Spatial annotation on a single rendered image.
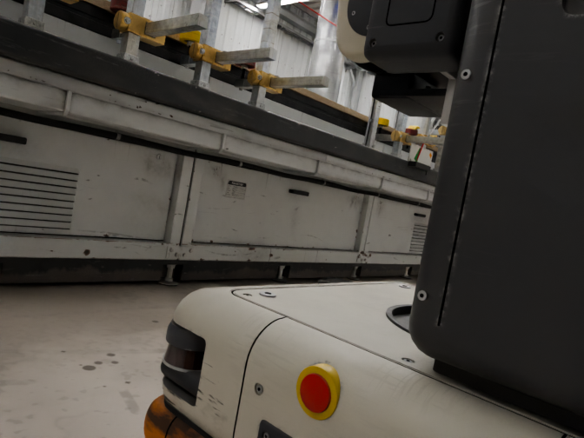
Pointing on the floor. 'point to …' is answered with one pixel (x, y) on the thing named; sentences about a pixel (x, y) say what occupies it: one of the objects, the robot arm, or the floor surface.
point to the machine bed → (182, 194)
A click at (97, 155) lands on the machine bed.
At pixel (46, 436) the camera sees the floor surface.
